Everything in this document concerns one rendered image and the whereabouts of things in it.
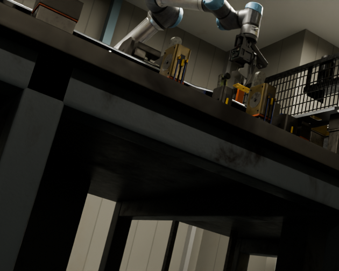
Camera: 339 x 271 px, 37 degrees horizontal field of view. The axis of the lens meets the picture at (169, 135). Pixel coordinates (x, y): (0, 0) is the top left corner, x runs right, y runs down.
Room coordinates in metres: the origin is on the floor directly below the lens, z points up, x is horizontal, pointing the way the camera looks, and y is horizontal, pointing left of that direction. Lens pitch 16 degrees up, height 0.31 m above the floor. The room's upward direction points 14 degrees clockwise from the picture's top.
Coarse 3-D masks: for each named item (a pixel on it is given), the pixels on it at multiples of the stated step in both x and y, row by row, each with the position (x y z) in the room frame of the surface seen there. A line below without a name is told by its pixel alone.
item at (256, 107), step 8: (256, 88) 1.63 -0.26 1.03; (264, 88) 1.60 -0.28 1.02; (272, 88) 1.61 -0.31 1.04; (256, 96) 1.62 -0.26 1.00; (264, 96) 1.59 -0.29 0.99; (272, 96) 1.61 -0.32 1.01; (248, 104) 1.66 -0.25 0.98; (256, 104) 1.62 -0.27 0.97; (264, 104) 1.60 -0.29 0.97; (272, 104) 1.61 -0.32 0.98; (248, 112) 1.65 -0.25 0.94; (256, 112) 1.61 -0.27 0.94; (264, 112) 1.60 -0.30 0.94; (272, 112) 1.61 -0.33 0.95; (264, 120) 1.60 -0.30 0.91
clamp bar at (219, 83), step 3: (219, 75) 1.99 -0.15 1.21; (222, 75) 1.98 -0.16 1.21; (225, 75) 1.96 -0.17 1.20; (228, 75) 1.96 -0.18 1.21; (219, 78) 1.99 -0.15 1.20; (222, 78) 1.99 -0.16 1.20; (225, 78) 1.96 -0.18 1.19; (228, 78) 1.96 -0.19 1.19; (219, 81) 1.98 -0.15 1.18; (222, 81) 1.99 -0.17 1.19; (225, 81) 1.99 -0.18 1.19; (219, 84) 1.98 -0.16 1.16; (222, 84) 1.99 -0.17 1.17; (225, 84) 1.99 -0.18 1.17
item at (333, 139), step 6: (336, 114) 1.57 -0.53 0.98; (330, 120) 1.59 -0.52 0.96; (336, 120) 1.57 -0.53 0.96; (330, 126) 1.59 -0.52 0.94; (336, 126) 1.56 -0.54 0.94; (330, 132) 1.59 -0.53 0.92; (336, 132) 1.56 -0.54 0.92; (330, 138) 1.58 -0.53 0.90; (336, 138) 1.56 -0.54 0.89; (330, 144) 1.58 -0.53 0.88; (336, 144) 1.56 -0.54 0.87; (330, 150) 1.58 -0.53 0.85; (336, 150) 1.56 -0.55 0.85
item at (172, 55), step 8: (168, 48) 1.51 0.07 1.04; (176, 48) 1.46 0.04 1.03; (184, 48) 1.47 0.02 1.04; (168, 56) 1.49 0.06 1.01; (176, 56) 1.46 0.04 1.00; (184, 56) 1.47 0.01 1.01; (168, 64) 1.48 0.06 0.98; (176, 64) 1.46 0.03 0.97; (184, 64) 1.47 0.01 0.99; (160, 72) 1.52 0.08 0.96; (168, 72) 1.46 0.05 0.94; (176, 72) 1.47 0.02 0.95; (184, 72) 1.47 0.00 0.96; (176, 80) 1.47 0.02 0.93
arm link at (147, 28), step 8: (168, 8) 2.07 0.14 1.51; (176, 8) 2.10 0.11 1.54; (152, 16) 2.12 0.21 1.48; (160, 16) 2.10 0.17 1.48; (168, 16) 2.10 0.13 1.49; (176, 16) 2.12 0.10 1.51; (144, 24) 2.16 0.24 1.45; (152, 24) 2.15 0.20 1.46; (160, 24) 2.13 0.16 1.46; (168, 24) 2.15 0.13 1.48; (176, 24) 2.16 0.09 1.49; (136, 32) 2.18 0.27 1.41; (144, 32) 2.17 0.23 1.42; (152, 32) 2.18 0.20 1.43; (136, 40) 2.20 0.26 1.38; (144, 40) 2.21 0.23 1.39
